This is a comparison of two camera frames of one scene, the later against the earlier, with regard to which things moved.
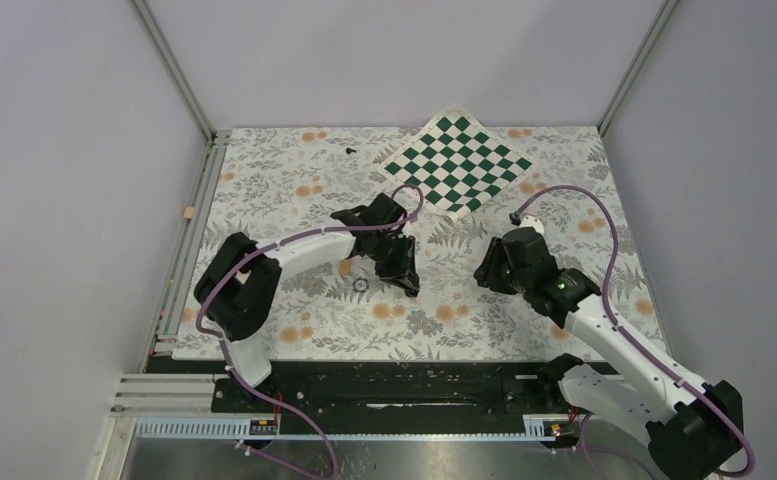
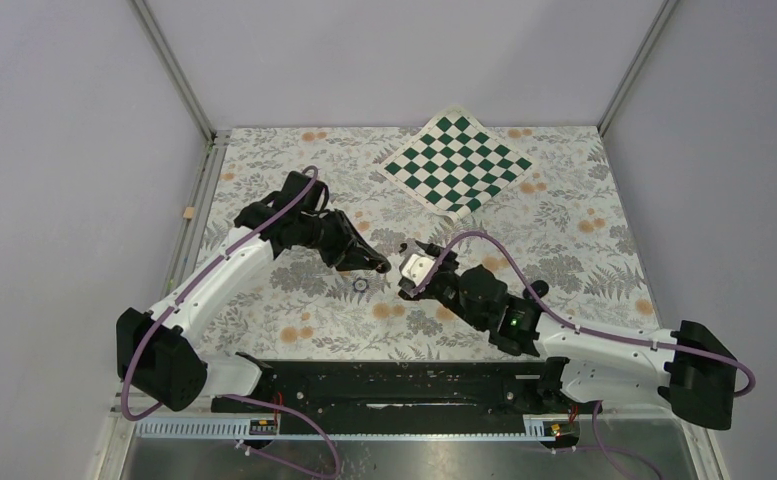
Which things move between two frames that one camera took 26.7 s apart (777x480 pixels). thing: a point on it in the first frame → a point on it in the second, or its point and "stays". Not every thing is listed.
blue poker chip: [361, 285] stays
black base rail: [380, 390] stays
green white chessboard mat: [459, 164] stays
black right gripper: [487, 273] → [449, 259]
